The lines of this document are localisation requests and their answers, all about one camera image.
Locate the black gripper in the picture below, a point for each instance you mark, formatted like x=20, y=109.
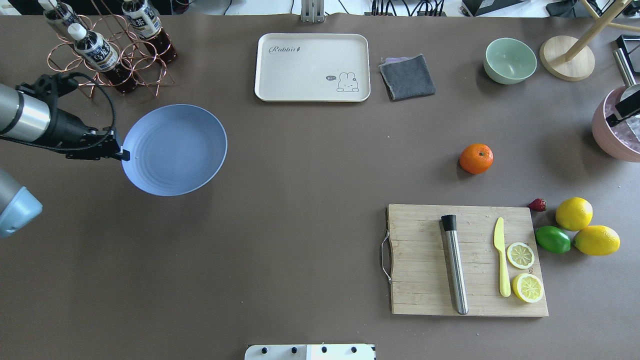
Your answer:
x=64, y=128

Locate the blue round plate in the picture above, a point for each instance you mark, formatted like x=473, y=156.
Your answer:
x=174, y=150

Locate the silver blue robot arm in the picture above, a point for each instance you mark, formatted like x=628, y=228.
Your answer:
x=30, y=116

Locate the front tea bottle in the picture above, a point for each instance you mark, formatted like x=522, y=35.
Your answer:
x=102, y=57

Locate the tea bottle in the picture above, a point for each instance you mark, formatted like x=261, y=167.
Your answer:
x=146, y=24
x=60, y=16
x=102, y=57

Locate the back right tea bottle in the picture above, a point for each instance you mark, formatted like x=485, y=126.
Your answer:
x=146, y=24

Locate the back left tea bottle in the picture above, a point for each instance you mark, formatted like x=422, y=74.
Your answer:
x=60, y=16

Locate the cream rabbit tray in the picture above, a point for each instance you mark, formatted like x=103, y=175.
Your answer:
x=312, y=67

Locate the grey folded cloth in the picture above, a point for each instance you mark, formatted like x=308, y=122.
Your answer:
x=407, y=77

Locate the wooden cutting board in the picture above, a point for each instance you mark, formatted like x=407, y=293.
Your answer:
x=420, y=276

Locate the steel muddler black tip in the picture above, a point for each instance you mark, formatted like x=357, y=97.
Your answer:
x=449, y=223

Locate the orange mandarin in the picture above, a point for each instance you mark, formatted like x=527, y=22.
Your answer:
x=476, y=158

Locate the green bowl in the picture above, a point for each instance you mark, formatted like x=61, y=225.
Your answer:
x=509, y=61

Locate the yellow plastic knife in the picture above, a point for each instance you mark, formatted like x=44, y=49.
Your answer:
x=499, y=245

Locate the upper lemon slice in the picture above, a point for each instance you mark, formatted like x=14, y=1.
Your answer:
x=520, y=255

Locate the lemon slice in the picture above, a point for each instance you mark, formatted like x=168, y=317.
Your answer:
x=528, y=288
x=520, y=255

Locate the red strawberry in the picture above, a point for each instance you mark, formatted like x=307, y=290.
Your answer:
x=538, y=205

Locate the lower lemon slice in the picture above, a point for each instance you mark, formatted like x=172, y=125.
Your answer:
x=528, y=288

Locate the green lime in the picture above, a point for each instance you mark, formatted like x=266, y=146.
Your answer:
x=553, y=239

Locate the whole lemon near strawberry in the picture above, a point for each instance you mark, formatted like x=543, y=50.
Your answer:
x=574, y=214

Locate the wooden stand round base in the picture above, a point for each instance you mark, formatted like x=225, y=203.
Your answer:
x=569, y=58

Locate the whole lemon outer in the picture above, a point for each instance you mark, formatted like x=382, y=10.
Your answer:
x=597, y=240

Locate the pink mixing bowl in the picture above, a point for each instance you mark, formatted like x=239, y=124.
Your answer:
x=616, y=142

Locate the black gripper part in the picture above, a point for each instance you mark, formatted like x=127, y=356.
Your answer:
x=624, y=109

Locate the steel scoop in bowl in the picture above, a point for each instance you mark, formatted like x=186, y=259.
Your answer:
x=630, y=85

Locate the copper wire bottle rack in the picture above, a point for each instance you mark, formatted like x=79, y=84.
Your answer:
x=138, y=55

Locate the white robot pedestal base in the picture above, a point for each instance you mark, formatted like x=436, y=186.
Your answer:
x=323, y=351

